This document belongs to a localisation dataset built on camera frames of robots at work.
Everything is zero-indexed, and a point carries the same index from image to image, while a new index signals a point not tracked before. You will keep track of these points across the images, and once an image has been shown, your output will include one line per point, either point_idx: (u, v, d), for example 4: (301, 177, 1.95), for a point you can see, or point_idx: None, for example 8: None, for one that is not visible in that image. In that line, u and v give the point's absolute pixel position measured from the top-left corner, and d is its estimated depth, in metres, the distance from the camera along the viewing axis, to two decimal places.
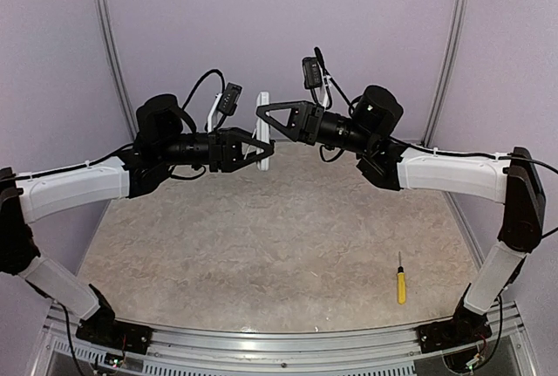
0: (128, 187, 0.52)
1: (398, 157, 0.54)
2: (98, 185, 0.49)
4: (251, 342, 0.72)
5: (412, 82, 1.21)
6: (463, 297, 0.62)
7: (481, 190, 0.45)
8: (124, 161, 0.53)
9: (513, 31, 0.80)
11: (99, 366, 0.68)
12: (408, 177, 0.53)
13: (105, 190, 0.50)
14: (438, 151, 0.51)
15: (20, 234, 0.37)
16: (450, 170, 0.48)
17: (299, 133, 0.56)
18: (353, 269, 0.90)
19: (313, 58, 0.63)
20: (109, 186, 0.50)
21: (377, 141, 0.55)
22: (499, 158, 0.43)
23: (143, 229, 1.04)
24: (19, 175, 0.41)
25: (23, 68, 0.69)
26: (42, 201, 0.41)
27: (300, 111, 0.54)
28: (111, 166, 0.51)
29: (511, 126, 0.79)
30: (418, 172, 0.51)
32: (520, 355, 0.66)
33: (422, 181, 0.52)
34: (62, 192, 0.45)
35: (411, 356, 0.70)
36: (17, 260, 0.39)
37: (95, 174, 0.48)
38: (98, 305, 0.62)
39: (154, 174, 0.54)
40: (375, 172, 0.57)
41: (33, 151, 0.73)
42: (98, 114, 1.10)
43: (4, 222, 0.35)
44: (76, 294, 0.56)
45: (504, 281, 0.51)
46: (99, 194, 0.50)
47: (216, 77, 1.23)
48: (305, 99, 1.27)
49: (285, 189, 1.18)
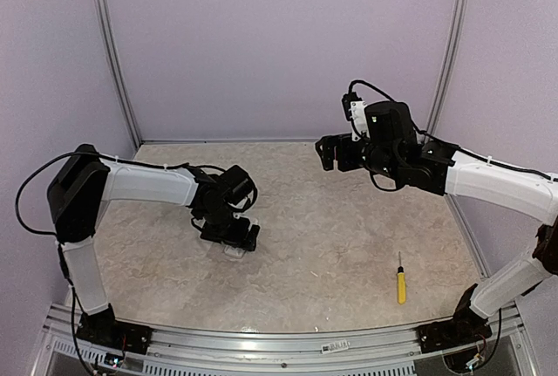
0: (191, 196, 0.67)
1: (449, 160, 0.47)
2: (169, 186, 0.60)
4: (252, 342, 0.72)
5: (411, 82, 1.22)
6: (470, 299, 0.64)
7: (527, 209, 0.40)
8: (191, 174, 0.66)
9: (511, 32, 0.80)
11: (99, 366, 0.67)
12: (457, 184, 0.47)
13: (169, 193, 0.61)
14: (492, 160, 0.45)
15: (91, 204, 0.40)
16: (500, 183, 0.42)
17: (328, 166, 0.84)
18: (353, 269, 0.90)
19: (349, 95, 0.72)
20: (177, 190, 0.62)
21: (403, 143, 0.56)
22: (554, 180, 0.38)
23: (143, 229, 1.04)
24: (107, 156, 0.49)
25: (24, 69, 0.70)
26: (124, 184, 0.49)
27: (321, 145, 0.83)
28: (184, 175, 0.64)
29: (511, 128, 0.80)
30: (468, 181, 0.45)
32: (520, 355, 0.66)
33: (470, 191, 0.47)
34: (144, 184, 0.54)
35: (411, 356, 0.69)
36: (78, 229, 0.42)
37: (171, 175, 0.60)
38: (106, 305, 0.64)
39: (209, 198, 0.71)
40: (421, 174, 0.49)
41: (34, 152, 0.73)
42: (98, 115, 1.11)
43: (87, 189, 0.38)
44: (96, 285, 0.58)
45: (518, 293, 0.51)
46: (165, 196, 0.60)
47: (217, 107, 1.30)
48: (305, 99, 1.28)
49: (286, 189, 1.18)
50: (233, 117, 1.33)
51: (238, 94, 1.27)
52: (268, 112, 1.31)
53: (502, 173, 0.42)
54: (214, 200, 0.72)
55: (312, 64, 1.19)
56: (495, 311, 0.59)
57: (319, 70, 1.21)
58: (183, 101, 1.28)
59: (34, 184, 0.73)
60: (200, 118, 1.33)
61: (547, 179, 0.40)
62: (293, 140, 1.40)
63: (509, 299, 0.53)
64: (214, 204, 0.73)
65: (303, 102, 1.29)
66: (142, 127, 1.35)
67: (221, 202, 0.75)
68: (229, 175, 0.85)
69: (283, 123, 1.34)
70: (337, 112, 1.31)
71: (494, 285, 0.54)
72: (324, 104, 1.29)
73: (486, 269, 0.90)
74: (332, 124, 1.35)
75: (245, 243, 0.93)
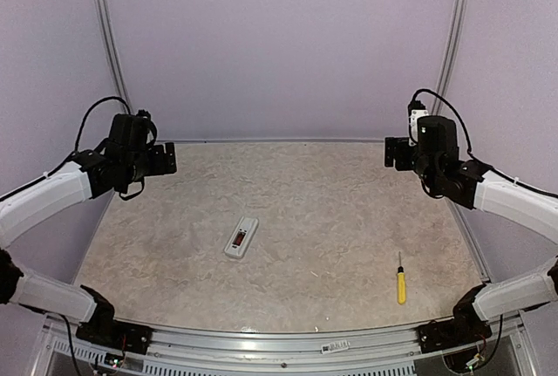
0: (90, 188, 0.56)
1: (479, 176, 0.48)
2: (65, 190, 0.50)
4: (251, 342, 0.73)
5: (411, 81, 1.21)
6: (473, 299, 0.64)
7: (549, 233, 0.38)
8: (80, 164, 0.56)
9: (511, 32, 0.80)
11: (99, 366, 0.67)
12: (483, 200, 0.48)
13: (65, 199, 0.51)
14: (519, 181, 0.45)
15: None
16: (522, 203, 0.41)
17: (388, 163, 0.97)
18: (353, 269, 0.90)
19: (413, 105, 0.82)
20: (71, 192, 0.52)
21: (444, 155, 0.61)
22: None
23: (143, 229, 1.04)
24: None
25: (25, 69, 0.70)
26: (10, 225, 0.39)
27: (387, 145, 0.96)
28: (67, 174, 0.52)
29: (510, 127, 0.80)
30: (495, 199, 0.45)
32: (520, 355, 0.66)
33: (495, 208, 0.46)
34: (30, 209, 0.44)
35: (411, 356, 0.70)
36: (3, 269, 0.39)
37: (54, 182, 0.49)
38: (94, 303, 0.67)
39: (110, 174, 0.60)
40: (452, 186, 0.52)
41: (33, 151, 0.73)
42: (98, 115, 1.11)
43: None
44: (71, 295, 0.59)
45: (522, 306, 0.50)
46: (64, 203, 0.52)
47: (217, 106, 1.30)
48: (305, 98, 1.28)
49: (286, 189, 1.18)
50: (234, 117, 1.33)
51: (238, 94, 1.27)
52: (268, 111, 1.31)
53: (525, 193, 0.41)
54: (116, 172, 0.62)
55: (313, 63, 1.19)
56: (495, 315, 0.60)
57: (319, 69, 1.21)
58: (183, 101, 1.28)
59: None
60: (201, 117, 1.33)
61: None
62: (293, 140, 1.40)
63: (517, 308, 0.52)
64: (119, 176, 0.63)
65: (303, 101, 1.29)
66: None
67: (123, 168, 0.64)
68: (116, 130, 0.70)
69: (283, 122, 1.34)
70: (337, 112, 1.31)
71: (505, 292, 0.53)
72: (325, 104, 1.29)
73: (486, 269, 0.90)
74: (332, 123, 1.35)
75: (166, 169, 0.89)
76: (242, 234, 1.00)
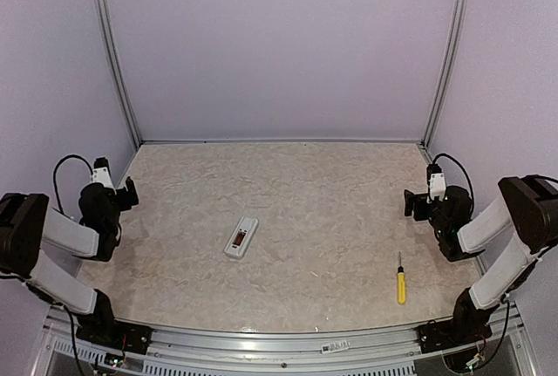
0: (97, 244, 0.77)
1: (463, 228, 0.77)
2: (78, 231, 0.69)
4: (251, 342, 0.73)
5: (411, 82, 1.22)
6: (470, 290, 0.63)
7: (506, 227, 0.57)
8: (92, 230, 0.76)
9: (511, 34, 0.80)
11: (99, 366, 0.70)
12: (466, 240, 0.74)
13: (82, 242, 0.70)
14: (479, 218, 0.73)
15: (31, 228, 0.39)
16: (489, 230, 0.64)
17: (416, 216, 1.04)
18: (353, 269, 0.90)
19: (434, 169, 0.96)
20: (85, 236, 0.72)
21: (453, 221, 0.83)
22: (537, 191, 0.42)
23: (143, 229, 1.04)
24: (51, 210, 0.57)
25: (23, 70, 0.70)
26: (52, 227, 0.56)
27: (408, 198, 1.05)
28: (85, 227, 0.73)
29: (511, 129, 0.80)
30: (472, 235, 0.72)
32: (520, 354, 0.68)
33: (472, 242, 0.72)
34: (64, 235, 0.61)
35: (411, 356, 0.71)
36: (28, 249, 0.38)
37: (77, 226, 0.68)
38: (94, 295, 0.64)
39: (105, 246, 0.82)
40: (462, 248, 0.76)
41: (32, 152, 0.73)
42: (98, 115, 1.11)
43: (36, 211, 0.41)
44: (76, 283, 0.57)
45: (505, 284, 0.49)
46: (79, 242, 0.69)
47: (217, 107, 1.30)
48: (304, 99, 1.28)
49: (286, 189, 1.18)
50: (233, 117, 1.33)
51: (239, 94, 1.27)
52: (268, 112, 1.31)
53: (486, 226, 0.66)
54: (107, 242, 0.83)
55: (313, 64, 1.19)
56: (488, 305, 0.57)
57: (319, 70, 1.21)
58: (184, 102, 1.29)
59: (32, 185, 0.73)
60: (201, 118, 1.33)
61: (537, 185, 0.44)
62: (293, 141, 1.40)
63: (501, 290, 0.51)
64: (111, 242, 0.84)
65: (303, 101, 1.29)
66: (142, 126, 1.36)
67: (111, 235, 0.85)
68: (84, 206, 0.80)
69: (283, 123, 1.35)
70: (337, 113, 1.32)
71: (495, 273, 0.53)
72: (325, 104, 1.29)
73: (486, 269, 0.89)
74: (332, 123, 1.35)
75: (128, 202, 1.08)
76: (242, 234, 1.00)
